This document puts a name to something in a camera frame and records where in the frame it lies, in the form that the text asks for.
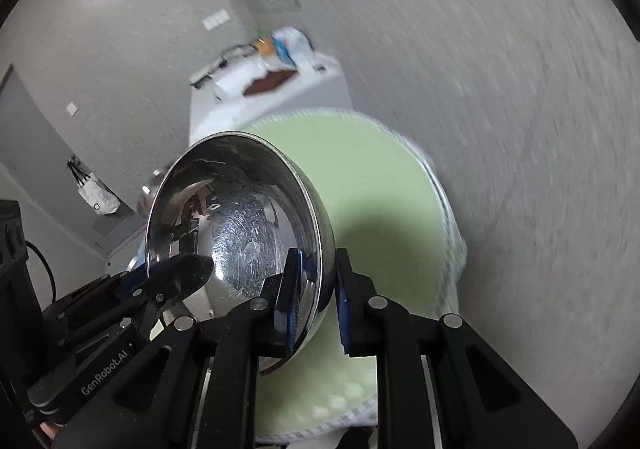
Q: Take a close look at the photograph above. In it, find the grey door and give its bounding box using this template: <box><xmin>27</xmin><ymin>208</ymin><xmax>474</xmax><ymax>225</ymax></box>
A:
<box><xmin>0</xmin><ymin>63</ymin><xmax>108</xmax><ymax>250</ymax></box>

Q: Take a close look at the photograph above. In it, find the round green drying mat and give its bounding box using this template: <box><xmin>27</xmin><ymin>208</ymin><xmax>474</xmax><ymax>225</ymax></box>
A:
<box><xmin>239</xmin><ymin>108</ymin><xmax>469</xmax><ymax>446</ymax></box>

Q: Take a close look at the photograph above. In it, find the blue and white bag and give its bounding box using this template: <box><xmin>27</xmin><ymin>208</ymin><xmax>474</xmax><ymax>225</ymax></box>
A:
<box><xmin>272</xmin><ymin>27</ymin><xmax>314</xmax><ymax>68</ymax></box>

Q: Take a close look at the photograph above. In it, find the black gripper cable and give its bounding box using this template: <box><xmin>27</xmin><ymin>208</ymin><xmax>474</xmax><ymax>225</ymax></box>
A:
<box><xmin>24</xmin><ymin>240</ymin><xmax>57</xmax><ymax>306</ymax></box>

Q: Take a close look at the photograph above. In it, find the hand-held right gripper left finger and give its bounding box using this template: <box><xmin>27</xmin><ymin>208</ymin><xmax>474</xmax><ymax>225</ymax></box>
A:
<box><xmin>52</xmin><ymin>249</ymin><xmax>304</xmax><ymax>449</ymax></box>

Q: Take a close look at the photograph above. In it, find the brown cloth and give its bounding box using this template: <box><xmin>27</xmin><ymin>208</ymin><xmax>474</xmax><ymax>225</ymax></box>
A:
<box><xmin>242</xmin><ymin>70</ymin><xmax>299</xmax><ymax>98</ymax></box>

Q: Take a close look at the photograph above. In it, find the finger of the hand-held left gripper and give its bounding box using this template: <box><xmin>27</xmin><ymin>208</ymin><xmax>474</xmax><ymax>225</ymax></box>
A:
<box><xmin>132</xmin><ymin>253</ymin><xmax>216</xmax><ymax>305</ymax></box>
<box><xmin>41</xmin><ymin>272</ymin><xmax>162</xmax><ymax>356</ymax></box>

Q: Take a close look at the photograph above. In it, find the stainless steel bowl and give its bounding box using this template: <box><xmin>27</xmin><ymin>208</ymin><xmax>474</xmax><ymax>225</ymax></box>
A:
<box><xmin>145</xmin><ymin>130</ymin><xmax>336</xmax><ymax>376</ymax></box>

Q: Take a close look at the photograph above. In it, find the white hanging bag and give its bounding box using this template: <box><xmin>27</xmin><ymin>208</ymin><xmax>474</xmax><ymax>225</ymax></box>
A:
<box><xmin>67</xmin><ymin>154</ymin><xmax>121</xmax><ymax>216</ymax></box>

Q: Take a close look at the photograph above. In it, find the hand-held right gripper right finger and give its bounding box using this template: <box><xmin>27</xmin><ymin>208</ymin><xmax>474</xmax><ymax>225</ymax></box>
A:
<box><xmin>335</xmin><ymin>248</ymin><xmax>579</xmax><ymax>449</ymax></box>

